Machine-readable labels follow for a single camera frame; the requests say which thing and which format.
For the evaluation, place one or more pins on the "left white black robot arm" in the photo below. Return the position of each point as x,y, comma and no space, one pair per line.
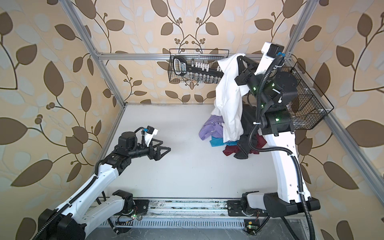
83,212

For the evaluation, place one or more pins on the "purple cloth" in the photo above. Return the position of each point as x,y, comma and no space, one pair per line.
213,127

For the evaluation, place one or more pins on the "black white tool in basket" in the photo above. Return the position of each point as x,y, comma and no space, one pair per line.
188,67

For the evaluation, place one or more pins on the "back black wire basket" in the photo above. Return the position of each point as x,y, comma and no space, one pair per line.
209,55

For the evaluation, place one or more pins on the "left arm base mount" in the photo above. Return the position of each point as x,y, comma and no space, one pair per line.
134,207

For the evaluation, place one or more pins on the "black cloth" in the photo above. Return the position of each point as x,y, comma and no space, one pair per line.
247,119

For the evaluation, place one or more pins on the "white cloth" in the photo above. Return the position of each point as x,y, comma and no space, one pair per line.
229,99

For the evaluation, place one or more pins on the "side black wire basket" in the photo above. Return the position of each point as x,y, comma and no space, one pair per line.
310,105

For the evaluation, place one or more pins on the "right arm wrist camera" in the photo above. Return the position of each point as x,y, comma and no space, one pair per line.
271,50

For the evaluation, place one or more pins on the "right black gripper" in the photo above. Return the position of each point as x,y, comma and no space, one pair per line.
247,76

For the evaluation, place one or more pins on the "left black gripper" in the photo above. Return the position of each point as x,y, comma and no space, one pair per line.
156,155

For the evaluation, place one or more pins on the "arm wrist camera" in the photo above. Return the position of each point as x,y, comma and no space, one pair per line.
271,50
149,133

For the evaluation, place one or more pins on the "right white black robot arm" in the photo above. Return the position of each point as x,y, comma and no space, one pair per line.
273,132

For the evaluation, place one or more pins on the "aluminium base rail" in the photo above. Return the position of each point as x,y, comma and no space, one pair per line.
187,208

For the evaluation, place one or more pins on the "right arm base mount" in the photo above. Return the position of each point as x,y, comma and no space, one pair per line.
235,208

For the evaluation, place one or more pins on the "teal cloth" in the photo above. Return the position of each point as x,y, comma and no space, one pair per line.
217,142

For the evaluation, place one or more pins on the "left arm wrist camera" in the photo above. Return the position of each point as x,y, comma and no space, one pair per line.
149,133

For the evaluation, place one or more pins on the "maroon cloth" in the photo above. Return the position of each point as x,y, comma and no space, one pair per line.
242,150

